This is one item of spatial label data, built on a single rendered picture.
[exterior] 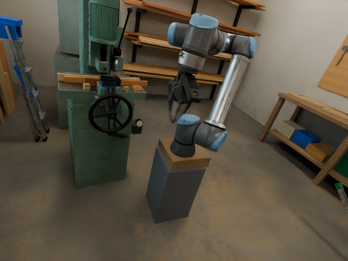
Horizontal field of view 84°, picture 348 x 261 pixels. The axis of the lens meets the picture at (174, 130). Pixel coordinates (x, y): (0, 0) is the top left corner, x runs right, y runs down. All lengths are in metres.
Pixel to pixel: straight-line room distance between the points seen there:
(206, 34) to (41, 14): 3.36
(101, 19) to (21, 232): 1.49
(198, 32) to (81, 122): 1.12
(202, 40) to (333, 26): 3.43
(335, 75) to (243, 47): 2.59
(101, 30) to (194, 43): 0.89
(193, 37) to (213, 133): 0.70
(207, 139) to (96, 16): 1.03
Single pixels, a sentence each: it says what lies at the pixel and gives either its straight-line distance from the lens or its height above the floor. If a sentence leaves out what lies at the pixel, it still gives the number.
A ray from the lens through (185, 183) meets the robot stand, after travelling 1.47.
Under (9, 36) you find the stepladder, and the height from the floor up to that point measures 1.04.
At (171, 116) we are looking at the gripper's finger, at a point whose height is 1.12.
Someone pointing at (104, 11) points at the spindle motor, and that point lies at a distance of 1.46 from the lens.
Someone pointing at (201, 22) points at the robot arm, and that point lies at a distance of 0.69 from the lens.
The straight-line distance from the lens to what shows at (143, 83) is 1.70.
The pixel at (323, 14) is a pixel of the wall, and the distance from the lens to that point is 4.17.
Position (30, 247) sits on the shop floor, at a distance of 1.70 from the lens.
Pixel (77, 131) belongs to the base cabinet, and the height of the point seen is 0.59.
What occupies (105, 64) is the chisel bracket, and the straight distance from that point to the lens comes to 1.53.
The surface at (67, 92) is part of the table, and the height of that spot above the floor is 0.89.
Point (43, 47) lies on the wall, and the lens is 3.93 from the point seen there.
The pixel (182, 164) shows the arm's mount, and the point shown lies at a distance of 1.36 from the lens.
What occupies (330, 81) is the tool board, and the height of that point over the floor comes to 1.17.
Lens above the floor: 1.42
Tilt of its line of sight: 28 degrees down
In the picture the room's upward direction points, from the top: 14 degrees clockwise
